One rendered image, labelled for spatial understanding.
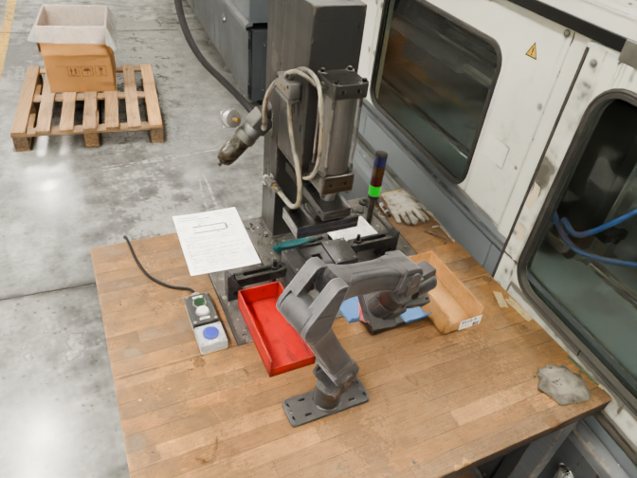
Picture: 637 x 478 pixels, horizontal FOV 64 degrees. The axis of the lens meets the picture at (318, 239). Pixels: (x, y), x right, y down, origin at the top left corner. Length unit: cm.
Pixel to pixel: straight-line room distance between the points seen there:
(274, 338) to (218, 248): 40
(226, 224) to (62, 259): 154
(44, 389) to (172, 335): 121
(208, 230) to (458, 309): 81
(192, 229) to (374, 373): 75
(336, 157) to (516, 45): 69
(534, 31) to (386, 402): 107
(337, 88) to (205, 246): 71
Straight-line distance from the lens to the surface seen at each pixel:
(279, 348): 134
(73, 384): 250
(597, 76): 142
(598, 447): 168
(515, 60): 169
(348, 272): 93
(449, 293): 158
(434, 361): 139
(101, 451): 229
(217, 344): 132
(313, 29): 119
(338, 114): 120
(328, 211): 131
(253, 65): 446
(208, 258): 158
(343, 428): 123
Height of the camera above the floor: 194
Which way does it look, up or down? 39 degrees down
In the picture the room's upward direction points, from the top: 7 degrees clockwise
